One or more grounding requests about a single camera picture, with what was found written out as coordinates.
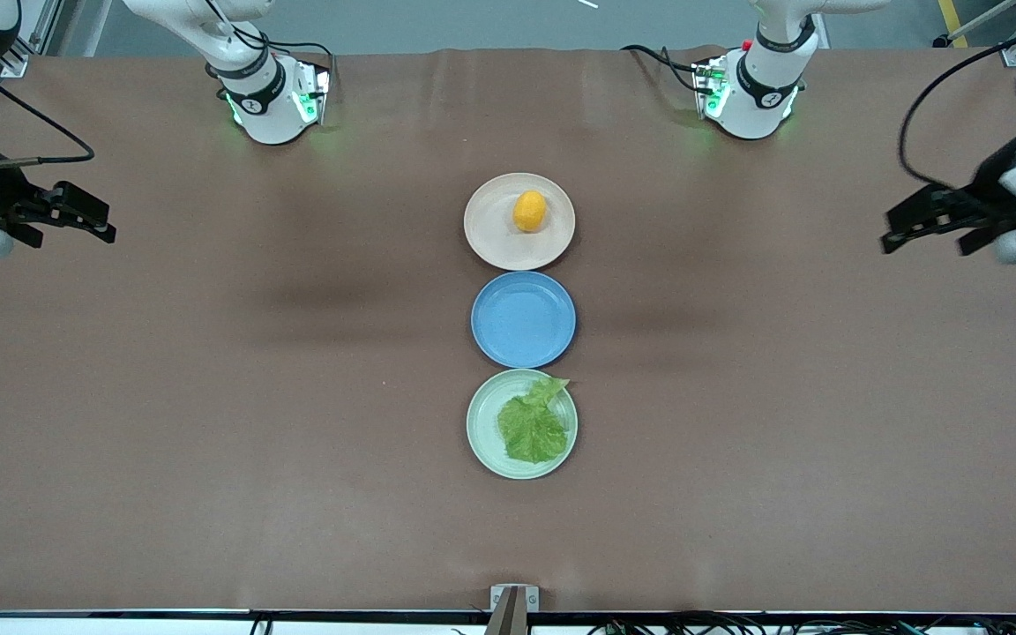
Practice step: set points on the brown table cover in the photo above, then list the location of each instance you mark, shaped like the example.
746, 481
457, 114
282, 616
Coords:
208, 441

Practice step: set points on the thin rod with black foot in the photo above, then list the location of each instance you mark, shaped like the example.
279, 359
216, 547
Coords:
940, 40

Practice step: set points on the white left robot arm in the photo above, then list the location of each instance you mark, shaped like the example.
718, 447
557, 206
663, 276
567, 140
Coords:
759, 106

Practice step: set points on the yellow lemon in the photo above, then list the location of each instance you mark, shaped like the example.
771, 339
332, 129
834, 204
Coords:
529, 212

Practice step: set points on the grey metal bracket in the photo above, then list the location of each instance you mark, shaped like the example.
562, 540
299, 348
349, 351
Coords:
514, 598

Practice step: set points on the beige plate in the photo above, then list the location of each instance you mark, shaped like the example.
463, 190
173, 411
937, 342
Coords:
495, 229

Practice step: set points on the white table edge rail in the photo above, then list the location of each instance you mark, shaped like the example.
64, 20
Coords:
120, 624

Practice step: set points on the pale green plate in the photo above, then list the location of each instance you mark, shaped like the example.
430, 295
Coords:
481, 432

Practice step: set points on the green lettuce leaf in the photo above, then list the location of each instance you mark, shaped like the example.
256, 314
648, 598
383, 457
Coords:
533, 428

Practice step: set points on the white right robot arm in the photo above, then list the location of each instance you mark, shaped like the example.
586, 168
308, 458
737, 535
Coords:
265, 115

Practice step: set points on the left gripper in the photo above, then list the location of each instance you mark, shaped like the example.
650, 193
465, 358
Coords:
987, 189

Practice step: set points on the blue plate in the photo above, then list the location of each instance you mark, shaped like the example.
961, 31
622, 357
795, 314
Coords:
523, 319

